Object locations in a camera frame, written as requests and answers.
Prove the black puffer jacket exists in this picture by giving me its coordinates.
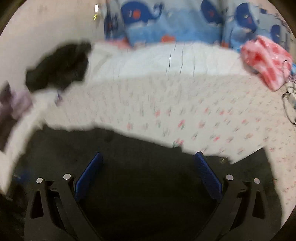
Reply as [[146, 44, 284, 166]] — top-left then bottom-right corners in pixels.
[[1, 126, 282, 240]]

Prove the cherry print bed sheet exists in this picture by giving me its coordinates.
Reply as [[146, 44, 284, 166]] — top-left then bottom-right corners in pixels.
[[44, 75, 295, 220]]

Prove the purple patterned blanket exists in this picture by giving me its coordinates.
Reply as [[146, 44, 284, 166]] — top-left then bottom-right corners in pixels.
[[0, 82, 33, 152]]

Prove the pink checkered cloth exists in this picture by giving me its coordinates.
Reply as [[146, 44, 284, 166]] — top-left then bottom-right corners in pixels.
[[240, 35, 293, 91]]

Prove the black garment pile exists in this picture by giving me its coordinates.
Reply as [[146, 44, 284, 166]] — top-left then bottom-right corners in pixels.
[[25, 41, 92, 92]]

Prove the white striped duvet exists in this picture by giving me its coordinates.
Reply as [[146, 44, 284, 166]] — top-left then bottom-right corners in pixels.
[[1, 43, 250, 191]]

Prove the blue whale curtain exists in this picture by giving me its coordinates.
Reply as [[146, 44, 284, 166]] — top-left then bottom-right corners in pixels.
[[104, 0, 291, 51]]

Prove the pink pillow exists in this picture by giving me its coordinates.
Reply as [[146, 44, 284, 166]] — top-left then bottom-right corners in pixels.
[[107, 38, 131, 49]]

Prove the black charger cable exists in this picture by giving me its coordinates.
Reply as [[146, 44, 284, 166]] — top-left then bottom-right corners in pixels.
[[281, 60, 296, 126]]

